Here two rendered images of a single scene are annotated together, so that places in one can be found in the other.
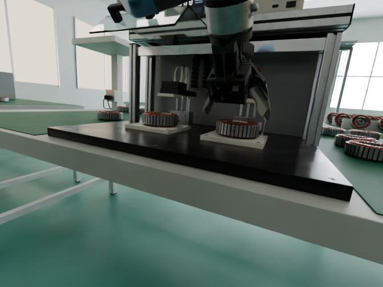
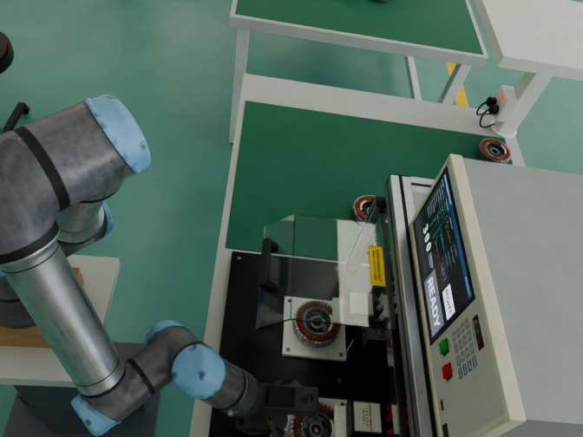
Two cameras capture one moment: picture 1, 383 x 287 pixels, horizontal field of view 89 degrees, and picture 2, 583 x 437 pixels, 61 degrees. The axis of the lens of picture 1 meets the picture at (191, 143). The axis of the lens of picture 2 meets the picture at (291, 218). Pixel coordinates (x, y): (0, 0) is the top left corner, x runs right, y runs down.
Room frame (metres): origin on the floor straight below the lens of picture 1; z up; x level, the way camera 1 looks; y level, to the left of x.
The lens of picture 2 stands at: (0.21, -0.30, 1.88)
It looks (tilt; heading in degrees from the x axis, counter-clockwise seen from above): 52 degrees down; 57
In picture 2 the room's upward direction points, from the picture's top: 15 degrees clockwise
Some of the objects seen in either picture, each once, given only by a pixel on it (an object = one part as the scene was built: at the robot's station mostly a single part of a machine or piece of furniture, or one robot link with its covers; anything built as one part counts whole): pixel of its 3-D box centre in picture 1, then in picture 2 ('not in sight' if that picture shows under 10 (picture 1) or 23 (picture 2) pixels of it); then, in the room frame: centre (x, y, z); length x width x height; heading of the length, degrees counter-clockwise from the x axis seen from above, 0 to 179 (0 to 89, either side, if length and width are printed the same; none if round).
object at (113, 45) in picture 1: (114, 79); (507, 91); (1.46, 0.59, 0.98); 0.37 x 0.35 x 0.46; 66
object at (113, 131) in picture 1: (196, 136); (318, 380); (0.58, -0.01, 0.76); 0.64 x 0.47 x 0.02; 66
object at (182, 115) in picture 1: (181, 118); (375, 329); (0.75, 0.05, 0.80); 0.07 x 0.05 x 0.06; 66
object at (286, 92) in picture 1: (223, 89); not in sight; (0.80, -0.11, 0.92); 0.66 x 0.01 x 0.30; 66
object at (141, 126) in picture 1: (160, 126); (314, 328); (0.61, 0.10, 0.78); 0.15 x 0.15 x 0.01; 66
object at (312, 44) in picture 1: (214, 48); (390, 335); (0.66, -0.05, 1.03); 0.62 x 0.01 x 0.03; 66
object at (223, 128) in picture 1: (237, 128); (316, 430); (0.52, -0.12, 0.80); 0.11 x 0.11 x 0.04
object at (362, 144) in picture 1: (370, 150); not in sight; (0.51, -0.48, 0.77); 0.11 x 0.11 x 0.04
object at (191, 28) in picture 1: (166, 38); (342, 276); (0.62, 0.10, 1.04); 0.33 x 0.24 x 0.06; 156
